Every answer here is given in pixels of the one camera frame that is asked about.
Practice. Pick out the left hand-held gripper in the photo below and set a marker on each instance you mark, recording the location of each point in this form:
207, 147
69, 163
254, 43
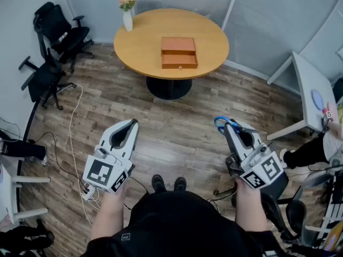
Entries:
97, 171

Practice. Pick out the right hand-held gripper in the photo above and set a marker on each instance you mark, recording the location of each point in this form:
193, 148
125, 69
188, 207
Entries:
270, 169

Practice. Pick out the orange wooden drawer box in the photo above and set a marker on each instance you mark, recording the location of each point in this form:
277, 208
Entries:
179, 53

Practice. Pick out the person's right forearm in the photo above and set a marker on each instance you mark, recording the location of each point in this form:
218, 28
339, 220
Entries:
250, 207

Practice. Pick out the person's left forearm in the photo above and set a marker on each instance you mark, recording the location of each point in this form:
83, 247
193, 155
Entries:
110, 215

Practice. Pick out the person's black left shoe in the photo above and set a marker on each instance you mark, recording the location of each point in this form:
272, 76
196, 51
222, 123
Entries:
158, 183

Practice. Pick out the person's black shoe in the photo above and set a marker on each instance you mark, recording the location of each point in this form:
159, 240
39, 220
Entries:
180, 184
158, 183

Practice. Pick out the white power strip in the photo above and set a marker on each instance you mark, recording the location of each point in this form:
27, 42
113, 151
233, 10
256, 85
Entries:
89, 194

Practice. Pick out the person's black right shoe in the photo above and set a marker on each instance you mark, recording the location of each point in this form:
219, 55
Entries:
180, 184

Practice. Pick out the light blue round disc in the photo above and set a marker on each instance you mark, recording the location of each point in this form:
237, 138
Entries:
317, 100

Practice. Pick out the white desk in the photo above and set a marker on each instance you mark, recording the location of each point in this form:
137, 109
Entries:
6, 194
312, 82

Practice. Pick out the pink round disc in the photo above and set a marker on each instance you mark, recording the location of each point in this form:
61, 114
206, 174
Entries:
333, 109

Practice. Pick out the black office chair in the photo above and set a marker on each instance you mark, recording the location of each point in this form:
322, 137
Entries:
72, 37
43, 82

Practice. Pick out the person's black clothing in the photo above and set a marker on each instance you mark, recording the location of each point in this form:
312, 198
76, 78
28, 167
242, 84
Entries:
185, 223

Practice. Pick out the white metal rack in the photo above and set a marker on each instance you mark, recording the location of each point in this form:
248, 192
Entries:
332, 213

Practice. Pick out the white ceramic vase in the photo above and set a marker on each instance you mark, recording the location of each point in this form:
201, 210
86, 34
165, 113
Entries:
127, 21

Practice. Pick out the small plastic bottle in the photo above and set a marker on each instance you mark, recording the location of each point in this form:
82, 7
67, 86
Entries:
62, 37

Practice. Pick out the pink and yellow flower bouquet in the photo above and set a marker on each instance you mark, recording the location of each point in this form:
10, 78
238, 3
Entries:
127, 1

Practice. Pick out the black table pedestal base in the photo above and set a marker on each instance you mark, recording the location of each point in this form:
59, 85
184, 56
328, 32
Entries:
168, 88

